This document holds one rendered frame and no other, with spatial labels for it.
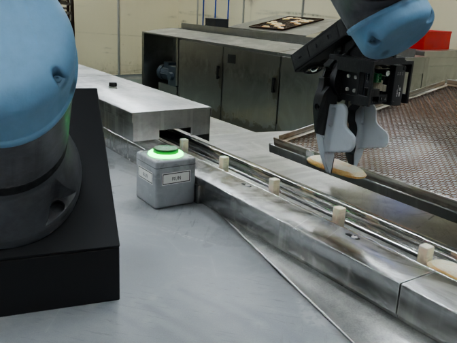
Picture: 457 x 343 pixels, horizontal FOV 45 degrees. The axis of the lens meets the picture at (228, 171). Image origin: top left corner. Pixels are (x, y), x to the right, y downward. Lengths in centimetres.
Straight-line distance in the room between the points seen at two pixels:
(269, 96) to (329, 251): 350
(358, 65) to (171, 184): 34
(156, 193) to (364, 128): 32
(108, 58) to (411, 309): 771
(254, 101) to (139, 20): 429
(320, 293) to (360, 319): 6
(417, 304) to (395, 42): 26
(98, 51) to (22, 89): 771
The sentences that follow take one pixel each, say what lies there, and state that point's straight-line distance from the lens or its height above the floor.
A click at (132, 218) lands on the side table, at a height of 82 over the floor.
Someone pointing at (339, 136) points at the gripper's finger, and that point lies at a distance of 71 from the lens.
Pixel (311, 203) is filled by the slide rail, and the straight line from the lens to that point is 83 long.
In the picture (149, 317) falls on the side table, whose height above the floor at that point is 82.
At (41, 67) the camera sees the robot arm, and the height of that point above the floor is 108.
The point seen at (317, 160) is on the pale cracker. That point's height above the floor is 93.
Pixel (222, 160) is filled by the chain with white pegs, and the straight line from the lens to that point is 97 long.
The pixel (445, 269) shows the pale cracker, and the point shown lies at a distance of 67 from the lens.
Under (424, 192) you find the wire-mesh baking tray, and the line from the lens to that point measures 79.
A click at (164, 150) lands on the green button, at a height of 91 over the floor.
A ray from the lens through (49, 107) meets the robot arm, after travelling 41.
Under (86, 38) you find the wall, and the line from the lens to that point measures 803.
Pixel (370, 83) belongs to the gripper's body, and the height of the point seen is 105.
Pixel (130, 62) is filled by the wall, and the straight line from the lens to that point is 832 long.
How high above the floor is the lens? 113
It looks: 17 degrees down
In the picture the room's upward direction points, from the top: 3 degrees clockwise
